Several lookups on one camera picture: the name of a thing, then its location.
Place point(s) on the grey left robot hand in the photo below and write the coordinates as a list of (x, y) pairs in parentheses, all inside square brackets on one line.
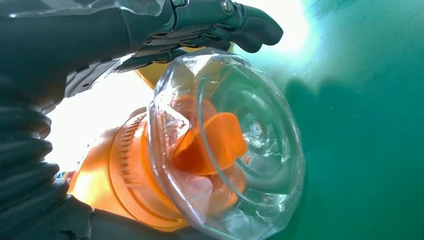
[(66, 39)]

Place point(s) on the orange plastic bottle clear cap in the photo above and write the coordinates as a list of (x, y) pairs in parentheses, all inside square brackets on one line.
[(215, 149)]

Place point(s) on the green table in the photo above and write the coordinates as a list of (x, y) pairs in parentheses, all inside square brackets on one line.
[(364, 132)]

